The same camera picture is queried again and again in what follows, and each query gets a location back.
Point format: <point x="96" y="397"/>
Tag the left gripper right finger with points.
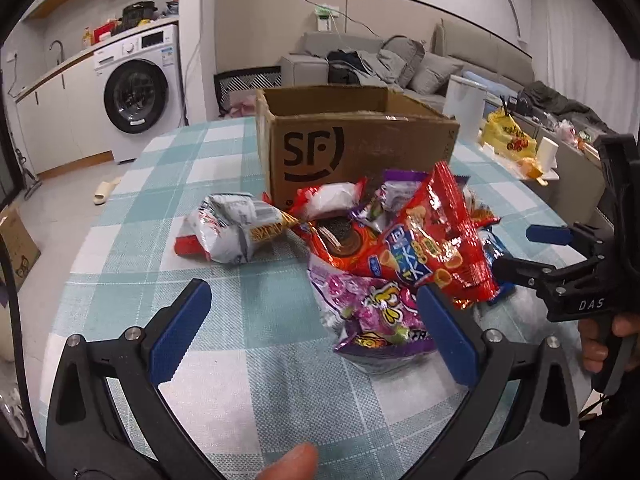
<point x="540" y="436"/>

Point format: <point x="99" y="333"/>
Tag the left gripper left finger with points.
<point x="107" y="418"/>

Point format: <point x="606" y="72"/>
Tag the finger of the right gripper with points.
<point x="526" y="273"/>
<point x="577" y="235"/>

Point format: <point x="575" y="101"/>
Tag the red orange chip bag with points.
<point x="432" y="240"/>

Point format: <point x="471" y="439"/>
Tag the purple grape candy bag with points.
<point x="373" y="320"/>

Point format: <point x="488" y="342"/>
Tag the red white snack bag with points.
<point x="327" y="200"/>

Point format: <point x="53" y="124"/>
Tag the white noodle snack bag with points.
<point x="228" y="228"/>

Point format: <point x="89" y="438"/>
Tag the right hand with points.
<point x="593" y="352"/>

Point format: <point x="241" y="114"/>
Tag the left hand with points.
<point x="301" y="463"/>

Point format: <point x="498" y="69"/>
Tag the yellow plastic bag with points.
<point x="507" y="138"/>

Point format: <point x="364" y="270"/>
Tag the white cylindrical appliance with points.
<point x="464" y="103"/>

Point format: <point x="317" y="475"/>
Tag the teal plaid tablecloth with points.
<point x="261" y="375"/>

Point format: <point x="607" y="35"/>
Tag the small cardboard box on floor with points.
<point x="22" y="249"/>

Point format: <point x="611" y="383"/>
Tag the grey sofa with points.
<point x="455" y="49"/>

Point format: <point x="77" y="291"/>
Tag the grey clothes pile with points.
<point x="394" y="63"/>

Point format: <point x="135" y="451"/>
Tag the white slipper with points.
<point x="104" y="191"/>

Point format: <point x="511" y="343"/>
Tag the brown cardboard SF box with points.
<point x="315" y="135"/>

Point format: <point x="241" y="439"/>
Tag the pink cloth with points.
<point x="244" y="108"/>

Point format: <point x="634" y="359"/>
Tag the white washing machine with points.
<point x="140" y="86"/>

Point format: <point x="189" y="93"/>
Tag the black white patterned chair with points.
<point x="236" y="85"/>

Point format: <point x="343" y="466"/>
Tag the wall power strip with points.
<point x="326" y="17"/>

